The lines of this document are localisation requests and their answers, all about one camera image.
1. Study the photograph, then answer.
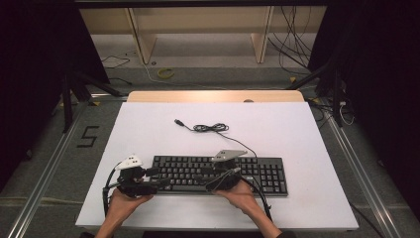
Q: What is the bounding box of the aluminium floor rail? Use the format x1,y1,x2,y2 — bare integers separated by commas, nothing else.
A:
319,98,403,238
6,100,87,238

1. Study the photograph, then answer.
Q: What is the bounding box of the white floor cable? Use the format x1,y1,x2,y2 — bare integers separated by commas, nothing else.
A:
142,62,232,90

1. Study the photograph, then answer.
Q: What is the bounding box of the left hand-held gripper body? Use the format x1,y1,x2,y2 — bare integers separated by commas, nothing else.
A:
113,153,160,199

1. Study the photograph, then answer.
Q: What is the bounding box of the person's right hand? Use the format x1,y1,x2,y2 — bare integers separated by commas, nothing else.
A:
212,179,263,217

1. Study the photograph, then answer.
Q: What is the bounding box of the wooden shelf unit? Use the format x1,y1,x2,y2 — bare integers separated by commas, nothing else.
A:
78,5,328,65

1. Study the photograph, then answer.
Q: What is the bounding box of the black keyboard cable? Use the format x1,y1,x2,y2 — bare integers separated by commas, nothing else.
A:
173,118,259,159

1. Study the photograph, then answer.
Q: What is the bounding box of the person's left hand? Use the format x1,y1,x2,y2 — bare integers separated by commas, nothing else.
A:
106,187,155,223

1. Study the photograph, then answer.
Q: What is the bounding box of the white board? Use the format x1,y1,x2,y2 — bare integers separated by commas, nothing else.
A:
74,101,361,232

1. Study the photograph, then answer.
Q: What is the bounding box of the black metal stand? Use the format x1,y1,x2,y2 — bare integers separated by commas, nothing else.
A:
286,56,346,128
60,68,124,134

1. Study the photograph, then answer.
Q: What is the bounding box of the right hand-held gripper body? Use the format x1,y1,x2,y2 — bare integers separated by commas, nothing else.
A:
204,149,249,192

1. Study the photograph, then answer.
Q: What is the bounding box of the yellow tape roll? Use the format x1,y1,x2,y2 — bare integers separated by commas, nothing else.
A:
157,67,175,79

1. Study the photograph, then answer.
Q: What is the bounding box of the bundle of black cables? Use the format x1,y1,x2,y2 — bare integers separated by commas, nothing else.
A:
266,5,314,75

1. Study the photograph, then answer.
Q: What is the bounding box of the wooden table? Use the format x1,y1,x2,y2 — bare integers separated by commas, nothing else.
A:
126,90,306,104

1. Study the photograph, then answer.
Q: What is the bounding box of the black keyboard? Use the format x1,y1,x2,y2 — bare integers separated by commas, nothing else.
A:
151,155,289,198

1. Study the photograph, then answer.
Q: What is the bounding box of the black curtain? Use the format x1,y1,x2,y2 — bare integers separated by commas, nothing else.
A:
308,0,420,219
0,0,111,192

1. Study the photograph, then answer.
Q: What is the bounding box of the thin black floor cable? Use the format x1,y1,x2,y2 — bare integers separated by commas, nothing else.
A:
99,55,133,86

